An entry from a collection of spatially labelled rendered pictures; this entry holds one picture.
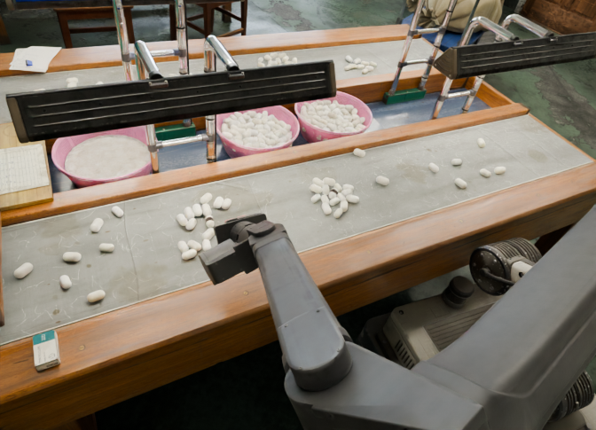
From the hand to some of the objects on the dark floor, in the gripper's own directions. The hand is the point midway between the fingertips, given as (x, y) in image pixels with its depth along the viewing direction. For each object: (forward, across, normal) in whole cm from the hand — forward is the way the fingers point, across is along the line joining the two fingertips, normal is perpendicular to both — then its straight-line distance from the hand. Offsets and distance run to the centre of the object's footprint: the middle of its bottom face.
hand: (231, 230), depth 88 cm
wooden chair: (+240, -5, +92) cm, 257 cm away
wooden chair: (+251, +75, +98) cm, 280 cm away
